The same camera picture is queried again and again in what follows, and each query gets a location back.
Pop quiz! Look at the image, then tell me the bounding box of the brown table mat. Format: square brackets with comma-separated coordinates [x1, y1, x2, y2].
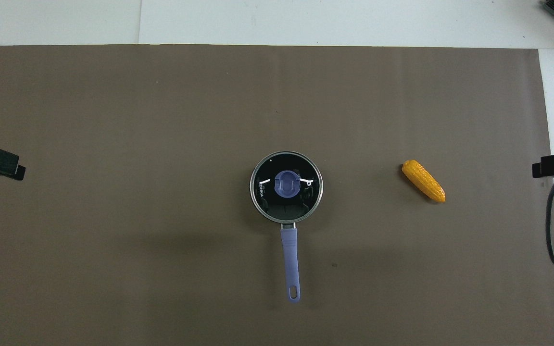
[0, 45, 554, 346]

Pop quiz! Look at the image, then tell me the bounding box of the yellow toy corn cob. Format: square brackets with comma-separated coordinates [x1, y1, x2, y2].
[402, 160, 447, 203]

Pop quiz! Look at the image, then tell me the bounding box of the glass lid with blue knob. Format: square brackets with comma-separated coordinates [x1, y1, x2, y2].
[250, 152, 324, 223]

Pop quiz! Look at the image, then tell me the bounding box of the dark pot with purple handle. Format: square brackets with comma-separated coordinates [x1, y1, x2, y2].
[250, 152, 324, 303]

